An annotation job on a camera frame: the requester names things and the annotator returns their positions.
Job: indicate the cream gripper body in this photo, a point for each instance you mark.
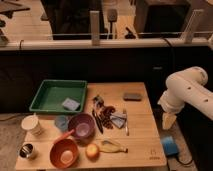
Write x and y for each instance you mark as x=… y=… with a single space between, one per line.
x=168 y=120

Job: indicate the blue grey towel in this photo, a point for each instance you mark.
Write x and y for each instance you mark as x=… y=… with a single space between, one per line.
x=118 y=119

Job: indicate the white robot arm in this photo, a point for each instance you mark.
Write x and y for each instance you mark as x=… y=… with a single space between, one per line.
x=185 y=86

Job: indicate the purple plastic bowl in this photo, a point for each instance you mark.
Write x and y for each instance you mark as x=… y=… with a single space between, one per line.
x=82 y=124

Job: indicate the red orange bowl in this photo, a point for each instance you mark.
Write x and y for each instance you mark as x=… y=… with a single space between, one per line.
x=64 y=154

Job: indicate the blue box on floor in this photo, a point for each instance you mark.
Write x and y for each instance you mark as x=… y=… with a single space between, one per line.
x=169 y=146

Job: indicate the dark grey sponge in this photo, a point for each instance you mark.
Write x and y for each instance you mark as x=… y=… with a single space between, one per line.
x=132 y=97

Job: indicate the brown dried chili cluster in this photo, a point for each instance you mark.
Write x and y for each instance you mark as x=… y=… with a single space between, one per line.
x=105 y=114

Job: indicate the banana peel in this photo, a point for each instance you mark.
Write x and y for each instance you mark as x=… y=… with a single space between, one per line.
x=111 y=146

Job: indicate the black spoon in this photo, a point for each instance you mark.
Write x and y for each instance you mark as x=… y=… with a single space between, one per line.
x=98 y=122

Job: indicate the red yellow apple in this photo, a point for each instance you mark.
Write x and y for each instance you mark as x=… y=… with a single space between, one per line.
x=92 y=151

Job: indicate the blue sponge in tray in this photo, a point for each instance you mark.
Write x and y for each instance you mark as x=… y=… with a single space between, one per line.
x=70 y=104

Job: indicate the small blue cup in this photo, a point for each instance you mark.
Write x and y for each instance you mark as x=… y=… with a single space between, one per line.
x=61 y=122

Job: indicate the green plastic tray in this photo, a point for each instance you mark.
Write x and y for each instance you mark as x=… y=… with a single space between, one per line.
x=51 y=95

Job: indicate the white paper cup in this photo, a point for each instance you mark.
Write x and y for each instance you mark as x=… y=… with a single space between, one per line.
x=31 y=124

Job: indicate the small metal cup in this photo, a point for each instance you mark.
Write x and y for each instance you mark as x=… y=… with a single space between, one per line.
x=28 y=151

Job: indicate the orange spatula handle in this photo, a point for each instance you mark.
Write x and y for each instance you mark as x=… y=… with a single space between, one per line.
x=64 y=136

